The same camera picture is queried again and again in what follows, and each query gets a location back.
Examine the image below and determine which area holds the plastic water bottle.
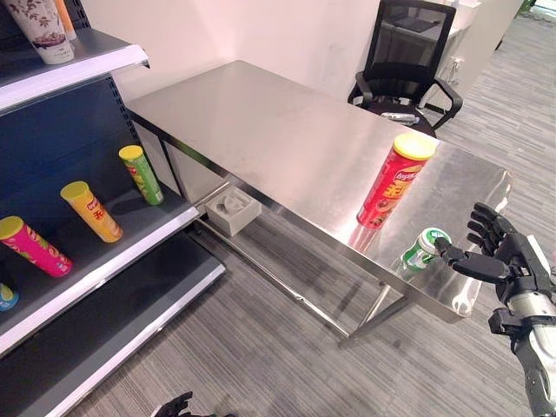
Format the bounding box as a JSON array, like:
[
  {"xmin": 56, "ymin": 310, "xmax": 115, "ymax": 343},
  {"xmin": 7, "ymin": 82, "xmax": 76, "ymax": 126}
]
[{"xmin": 380, "ymin": 111, "xmax": 420, "ymax": 125}]

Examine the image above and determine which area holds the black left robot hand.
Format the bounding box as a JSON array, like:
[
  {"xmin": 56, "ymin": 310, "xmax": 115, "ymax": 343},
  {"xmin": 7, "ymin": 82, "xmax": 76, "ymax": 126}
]
[{"xmin": 152, "ymin": 391, "xmax": 195, "ymax": 417}]

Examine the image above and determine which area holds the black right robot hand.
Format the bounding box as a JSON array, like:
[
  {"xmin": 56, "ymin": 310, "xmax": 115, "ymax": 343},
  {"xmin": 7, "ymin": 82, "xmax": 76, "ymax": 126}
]
[{"xmin": 434, "ymin": 202, "xmax": 545, "ymax": 287}]

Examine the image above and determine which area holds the white floral paper cup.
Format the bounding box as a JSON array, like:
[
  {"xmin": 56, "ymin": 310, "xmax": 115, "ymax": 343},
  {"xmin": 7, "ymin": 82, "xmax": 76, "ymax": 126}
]
[{"xmin": 3, "ymin": 0, "xmax": 73, "ymax": 65}]

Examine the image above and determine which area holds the green chips canister yellow lid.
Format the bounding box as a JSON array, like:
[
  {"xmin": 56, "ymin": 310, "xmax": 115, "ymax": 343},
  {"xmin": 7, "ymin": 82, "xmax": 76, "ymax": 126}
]
[{"xmin": 118, "ymin": 144, "xmax": 166, "ymax": 206}]

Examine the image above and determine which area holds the green drink can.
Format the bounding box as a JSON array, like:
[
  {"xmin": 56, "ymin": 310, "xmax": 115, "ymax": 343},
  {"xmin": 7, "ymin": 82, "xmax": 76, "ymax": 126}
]
[{"xmin": 400, "ymin": 228, "xmax": 452, "ymax": 270}]

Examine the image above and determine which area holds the white desk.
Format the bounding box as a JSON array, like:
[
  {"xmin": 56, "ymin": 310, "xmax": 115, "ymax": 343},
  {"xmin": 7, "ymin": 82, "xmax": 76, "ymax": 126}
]
[{"xmin": 442, "ymin": 0, "xmax": 525, "ymax": 88}]

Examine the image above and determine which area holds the blue green canister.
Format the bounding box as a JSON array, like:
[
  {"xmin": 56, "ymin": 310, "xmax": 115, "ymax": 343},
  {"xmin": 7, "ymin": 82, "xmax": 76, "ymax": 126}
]
[{"xmin": 0, "ymin": 281, "xmax": 20, "ymax": 313}]

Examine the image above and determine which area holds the grey retail shelf unit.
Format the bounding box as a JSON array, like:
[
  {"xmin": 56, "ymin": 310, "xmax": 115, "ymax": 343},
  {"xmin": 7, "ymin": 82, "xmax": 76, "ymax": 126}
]
[{"xmin": 0, "ymin": 0, "xmax": 227, "ymax": 417}]

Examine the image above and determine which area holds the black mesh office chair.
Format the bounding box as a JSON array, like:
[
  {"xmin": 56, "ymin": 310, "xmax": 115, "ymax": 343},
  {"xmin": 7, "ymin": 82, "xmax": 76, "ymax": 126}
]
[{"xmin": 347, "ymin": 0, "xmax": 464, "ymax": 139}]

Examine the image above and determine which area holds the red chips canister yellow lid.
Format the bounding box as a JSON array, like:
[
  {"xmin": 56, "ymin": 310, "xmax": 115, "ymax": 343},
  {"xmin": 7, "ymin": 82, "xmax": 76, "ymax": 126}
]
[{"xmin": 356, "ymin": 132, "xmax": 438, "ymax": 230}]

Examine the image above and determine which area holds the pink chips canister yellow lid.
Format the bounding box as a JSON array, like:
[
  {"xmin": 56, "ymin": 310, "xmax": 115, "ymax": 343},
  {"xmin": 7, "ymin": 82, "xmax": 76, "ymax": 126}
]
[{"xmin": 0, "ymin": 215, "xmax": 74, "ymax": 278}]

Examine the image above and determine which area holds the stainless steel table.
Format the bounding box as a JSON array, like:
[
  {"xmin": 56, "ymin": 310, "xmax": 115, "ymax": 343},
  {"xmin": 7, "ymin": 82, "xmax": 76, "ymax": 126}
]
[{"xmin": 125, "ymin": 59, "xmax": 514, "ymax": 349}]

